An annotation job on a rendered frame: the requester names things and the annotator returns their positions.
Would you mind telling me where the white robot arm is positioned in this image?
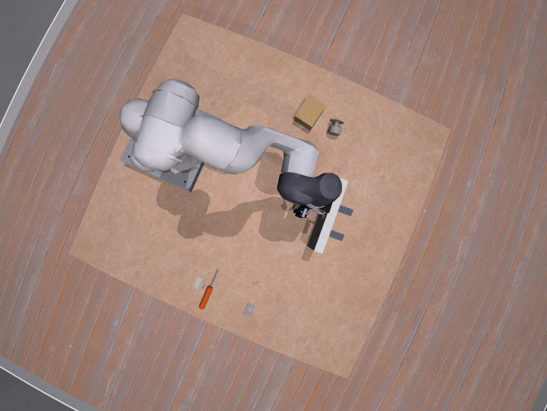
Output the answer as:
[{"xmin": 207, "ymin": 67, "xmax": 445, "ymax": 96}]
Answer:
[{"xmin": 120, "ymin": 79, "xmax": 342, "ymax": 213}]

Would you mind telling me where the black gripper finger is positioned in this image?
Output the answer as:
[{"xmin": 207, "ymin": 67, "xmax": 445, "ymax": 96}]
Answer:
[{"xmin": 293, "ymin": 205, "xmax": 307, "ymax": 218}]

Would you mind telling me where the orange-handled screwdriver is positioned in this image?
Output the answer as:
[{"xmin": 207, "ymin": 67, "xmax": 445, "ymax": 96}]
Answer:
[{"xmin": 199, "ymin": 273, "xmax": 217, "ymax": 310}]

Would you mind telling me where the tan cardboard box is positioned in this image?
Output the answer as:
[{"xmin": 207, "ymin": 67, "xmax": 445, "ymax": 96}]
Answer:
[{"xmin": 294, "ymin": 95, "xmax": 326, "ymax": 130}]

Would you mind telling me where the grey door knob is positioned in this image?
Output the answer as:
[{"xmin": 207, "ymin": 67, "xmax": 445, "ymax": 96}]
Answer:
[
  {"xmin": 292, "ymin": 204, "xmax": 325, "ymax": 215},
  {"xmin": 328, "ymin": 118, "xmax": 344, "ymax": 136}
]

